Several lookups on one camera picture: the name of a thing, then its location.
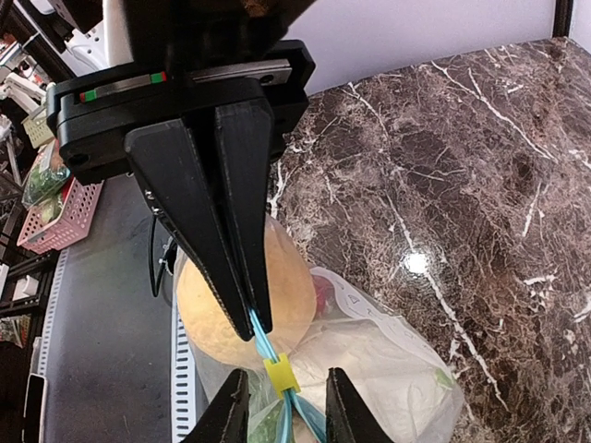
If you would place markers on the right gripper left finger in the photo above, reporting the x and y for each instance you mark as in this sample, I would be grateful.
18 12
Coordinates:
225 419

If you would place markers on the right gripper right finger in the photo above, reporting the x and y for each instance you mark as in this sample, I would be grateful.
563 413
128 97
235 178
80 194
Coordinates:
348 419

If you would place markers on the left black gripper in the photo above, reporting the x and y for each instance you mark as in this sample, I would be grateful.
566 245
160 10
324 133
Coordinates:
91 115

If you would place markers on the green cucumber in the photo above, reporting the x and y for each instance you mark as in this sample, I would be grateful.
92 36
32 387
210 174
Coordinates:
268 425

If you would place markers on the white cauliflower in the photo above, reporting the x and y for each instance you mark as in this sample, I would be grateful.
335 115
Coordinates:
401 379

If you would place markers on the clear zip top bag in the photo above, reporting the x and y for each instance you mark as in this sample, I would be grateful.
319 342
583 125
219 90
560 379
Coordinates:
320 321

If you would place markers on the orange fruit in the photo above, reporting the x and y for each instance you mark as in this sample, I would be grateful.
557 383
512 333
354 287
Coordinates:
231 278

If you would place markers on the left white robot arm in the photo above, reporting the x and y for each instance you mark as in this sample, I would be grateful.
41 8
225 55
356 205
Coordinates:
72 39

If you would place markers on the pink plastic basket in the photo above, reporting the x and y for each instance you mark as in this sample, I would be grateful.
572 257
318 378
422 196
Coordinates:
62 220

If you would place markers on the white slotted cable duct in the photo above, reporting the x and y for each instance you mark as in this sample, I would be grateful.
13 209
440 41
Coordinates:
51 311

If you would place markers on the left black frame post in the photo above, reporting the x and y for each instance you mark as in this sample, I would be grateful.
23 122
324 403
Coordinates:
563 15

